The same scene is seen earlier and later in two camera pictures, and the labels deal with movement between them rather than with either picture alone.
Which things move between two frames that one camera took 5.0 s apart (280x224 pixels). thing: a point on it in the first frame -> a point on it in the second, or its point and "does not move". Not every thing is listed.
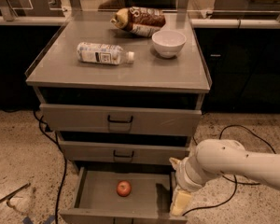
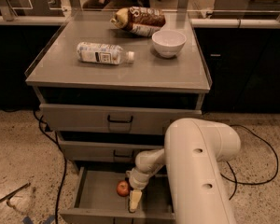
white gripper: (183, 173) -> (136, 181)
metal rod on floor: (8, 197) does not move
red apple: (123, 189) does not move
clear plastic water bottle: (104, 53) does not move
